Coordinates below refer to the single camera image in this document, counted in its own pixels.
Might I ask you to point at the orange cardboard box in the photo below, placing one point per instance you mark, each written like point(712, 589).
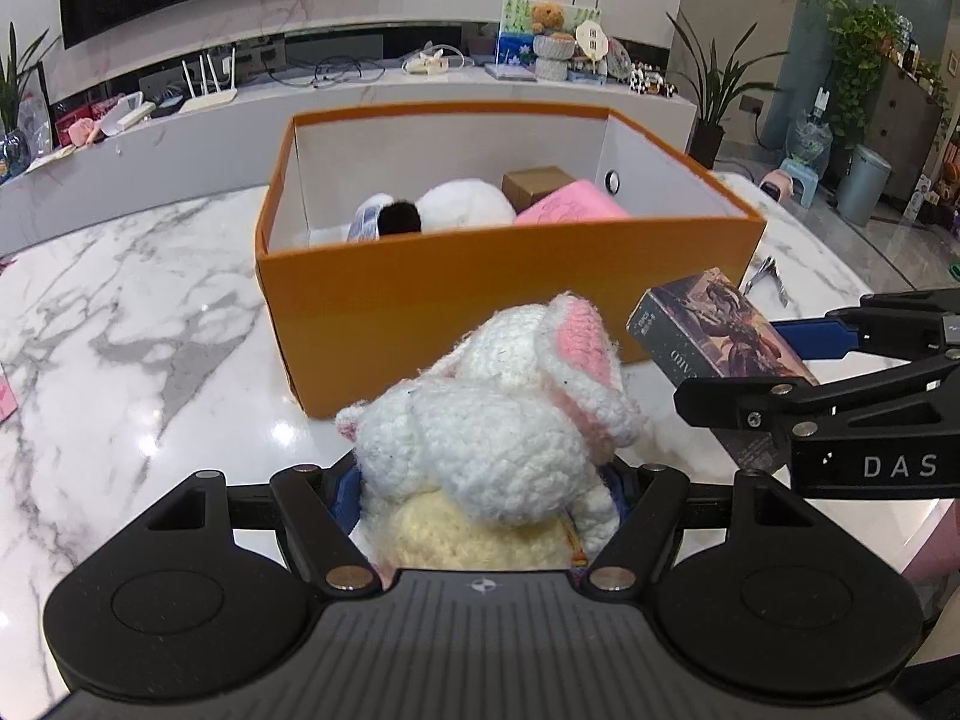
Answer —
point(375, 315)

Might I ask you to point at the crochet bunny doll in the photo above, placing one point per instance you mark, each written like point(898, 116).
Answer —
point(465, 435)

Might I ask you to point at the pink boxes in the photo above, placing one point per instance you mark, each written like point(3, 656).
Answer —
point(75, 127)

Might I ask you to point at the white cream tube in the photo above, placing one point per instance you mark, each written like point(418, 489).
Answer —
point(366, 221)

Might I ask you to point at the green plant in glass vase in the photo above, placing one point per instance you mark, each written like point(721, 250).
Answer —
point(15, 82)

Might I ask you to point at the light blue stool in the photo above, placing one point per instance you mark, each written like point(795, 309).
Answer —
point(802, 176)

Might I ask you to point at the blue water bottle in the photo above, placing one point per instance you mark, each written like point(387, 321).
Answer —
point(814, 139)

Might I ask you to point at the dark picture card box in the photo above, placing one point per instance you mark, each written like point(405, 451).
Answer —
point(720, 330)

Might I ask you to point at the glass decorative plate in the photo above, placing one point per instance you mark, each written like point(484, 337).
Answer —
point(621, 58)

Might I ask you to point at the white router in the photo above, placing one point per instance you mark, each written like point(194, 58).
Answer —
point(210, 99)

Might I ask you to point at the wall socket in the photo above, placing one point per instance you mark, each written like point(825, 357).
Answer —
point(751, 105)

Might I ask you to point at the green climbing plant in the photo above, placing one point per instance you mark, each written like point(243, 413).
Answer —
point(862, 52)

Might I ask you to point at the potted plant in black pot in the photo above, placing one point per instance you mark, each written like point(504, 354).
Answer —
point(709, 142)

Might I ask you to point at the brown gift box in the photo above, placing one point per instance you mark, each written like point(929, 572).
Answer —
point(536, 184)

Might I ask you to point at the brown teddy bear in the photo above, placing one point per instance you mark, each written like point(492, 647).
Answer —
point(547, 16)

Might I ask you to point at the pink card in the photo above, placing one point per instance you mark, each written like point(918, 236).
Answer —
point(7, 401)

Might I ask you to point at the silver nail clipper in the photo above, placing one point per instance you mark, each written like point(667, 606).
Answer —
point(769, 281)

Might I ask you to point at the grey knitted basket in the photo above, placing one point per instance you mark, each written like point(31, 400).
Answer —
point(555, 58)

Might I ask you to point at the white plush toy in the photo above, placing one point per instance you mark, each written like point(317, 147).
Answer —
point(457, 206)

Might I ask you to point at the grey trash can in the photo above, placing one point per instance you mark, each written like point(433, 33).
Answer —
point(862, 184)

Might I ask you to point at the black white cow figurines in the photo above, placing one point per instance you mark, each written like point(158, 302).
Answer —
point(652, 82)

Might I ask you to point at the white plastic tray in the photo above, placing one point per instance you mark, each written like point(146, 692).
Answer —
point(126, 114)

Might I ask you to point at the grey cabinet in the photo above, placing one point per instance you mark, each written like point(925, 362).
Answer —
point(911, 112)

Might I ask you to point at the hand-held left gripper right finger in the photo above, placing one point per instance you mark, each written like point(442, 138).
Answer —
point(616, 491)

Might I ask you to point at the pink space heater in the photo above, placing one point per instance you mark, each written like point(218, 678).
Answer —
point(776, 186)

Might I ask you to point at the round white paper fan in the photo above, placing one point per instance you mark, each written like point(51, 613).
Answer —
point(591, 41)

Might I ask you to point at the pink card wallet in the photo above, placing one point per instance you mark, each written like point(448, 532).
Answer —
point(574, 204)

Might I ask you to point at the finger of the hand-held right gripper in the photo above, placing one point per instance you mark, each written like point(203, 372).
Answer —
point(750, 401)
point(814, 337)

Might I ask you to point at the blue snack packets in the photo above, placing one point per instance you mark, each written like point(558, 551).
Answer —
point(9, 161)

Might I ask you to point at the white power strip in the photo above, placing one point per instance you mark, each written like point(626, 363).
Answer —
point(431, 61)

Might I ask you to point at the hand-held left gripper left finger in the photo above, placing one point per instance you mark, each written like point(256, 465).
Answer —
point(345, 499)

